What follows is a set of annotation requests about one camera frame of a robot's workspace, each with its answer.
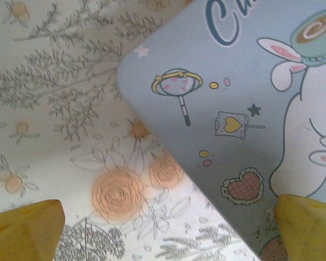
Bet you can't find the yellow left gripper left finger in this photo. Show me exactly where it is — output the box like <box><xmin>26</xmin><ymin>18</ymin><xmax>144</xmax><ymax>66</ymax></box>
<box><xmin>0</xmin><ymin>199</ymin><xmax>66</xmax><ymax>261</ymax></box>

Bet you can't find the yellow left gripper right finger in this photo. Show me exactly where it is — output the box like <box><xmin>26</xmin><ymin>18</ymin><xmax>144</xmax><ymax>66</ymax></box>
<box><xmin>275</xmin><ymin>194</ymin><xmax>326</xmax><ymax>261</ymax></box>

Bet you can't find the floral patterned tablecloth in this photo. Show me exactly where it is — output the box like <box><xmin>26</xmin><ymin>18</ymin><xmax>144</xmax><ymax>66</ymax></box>
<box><xmin>0</xmin><ymin>0</ymin><xmax>261</xmax><ymax>261</ymax></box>

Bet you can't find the pastel picture card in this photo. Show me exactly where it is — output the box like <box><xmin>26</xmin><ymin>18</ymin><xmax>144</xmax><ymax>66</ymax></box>
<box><xmin>116</xmin><ymin>0</ymin><xmax>326</xmax><ymax>261</ymax></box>

